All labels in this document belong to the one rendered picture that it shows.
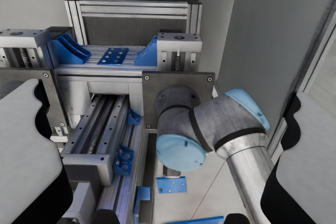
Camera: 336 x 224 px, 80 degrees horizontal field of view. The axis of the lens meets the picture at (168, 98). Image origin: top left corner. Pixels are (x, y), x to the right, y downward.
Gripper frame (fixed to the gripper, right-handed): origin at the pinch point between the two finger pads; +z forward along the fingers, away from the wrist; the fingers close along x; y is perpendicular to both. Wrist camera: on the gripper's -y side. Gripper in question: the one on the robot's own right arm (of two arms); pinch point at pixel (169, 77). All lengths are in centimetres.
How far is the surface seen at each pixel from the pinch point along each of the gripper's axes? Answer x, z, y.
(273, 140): 45, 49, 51
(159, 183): 1, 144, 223
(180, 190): 28, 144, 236
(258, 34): 46, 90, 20
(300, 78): 45, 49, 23
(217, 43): 41, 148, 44
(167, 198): 13, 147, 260
